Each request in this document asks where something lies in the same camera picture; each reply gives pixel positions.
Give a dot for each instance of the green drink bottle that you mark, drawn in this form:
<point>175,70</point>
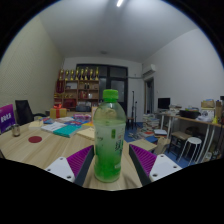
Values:
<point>108,143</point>

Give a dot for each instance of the purple sign board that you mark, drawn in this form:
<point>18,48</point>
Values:
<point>6,118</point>

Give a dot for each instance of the white wall air conditioner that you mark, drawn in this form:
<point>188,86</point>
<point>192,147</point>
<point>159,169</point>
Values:
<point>149,70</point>

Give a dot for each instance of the white printed book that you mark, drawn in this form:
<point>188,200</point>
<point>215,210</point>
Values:
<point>52,126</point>

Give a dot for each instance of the ceiling tube light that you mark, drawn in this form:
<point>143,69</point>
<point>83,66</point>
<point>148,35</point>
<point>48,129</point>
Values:
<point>119,3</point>

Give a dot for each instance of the brown square stool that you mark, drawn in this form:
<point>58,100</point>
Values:
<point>180,135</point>

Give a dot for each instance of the blue colourful book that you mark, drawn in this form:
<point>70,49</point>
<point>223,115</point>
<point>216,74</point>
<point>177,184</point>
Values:
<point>74,122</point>

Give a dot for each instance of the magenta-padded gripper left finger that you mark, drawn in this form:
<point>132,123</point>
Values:
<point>58,166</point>

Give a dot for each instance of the white round stool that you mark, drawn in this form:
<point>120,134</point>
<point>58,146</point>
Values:
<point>193,140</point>

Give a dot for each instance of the black computer monitor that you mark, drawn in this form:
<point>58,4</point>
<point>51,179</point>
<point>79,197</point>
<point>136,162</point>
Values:
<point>164,103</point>

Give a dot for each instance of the wooden side desk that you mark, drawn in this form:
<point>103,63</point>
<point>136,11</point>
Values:
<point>200,121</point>

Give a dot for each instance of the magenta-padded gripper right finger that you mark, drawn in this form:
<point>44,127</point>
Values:
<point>163,165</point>

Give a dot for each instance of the yellow gift box red ribbon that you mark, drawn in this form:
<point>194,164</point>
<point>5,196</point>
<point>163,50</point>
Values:
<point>58,112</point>

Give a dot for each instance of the flat round red coaster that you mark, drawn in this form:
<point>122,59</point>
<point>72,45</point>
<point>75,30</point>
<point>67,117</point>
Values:
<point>35,139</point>

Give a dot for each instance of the pink flat box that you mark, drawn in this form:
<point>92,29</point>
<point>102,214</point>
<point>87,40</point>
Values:
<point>82,117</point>

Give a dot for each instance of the wooden shelf unit with trophies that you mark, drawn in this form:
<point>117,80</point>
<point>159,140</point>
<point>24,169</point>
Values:
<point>76,93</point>

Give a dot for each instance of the teal book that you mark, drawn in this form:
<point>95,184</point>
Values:
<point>66,130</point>

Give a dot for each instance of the orange upright carton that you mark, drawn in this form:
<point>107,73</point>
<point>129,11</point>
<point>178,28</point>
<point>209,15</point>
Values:
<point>93,111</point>

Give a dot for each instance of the black office chair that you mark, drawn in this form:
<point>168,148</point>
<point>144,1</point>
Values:
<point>23,111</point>

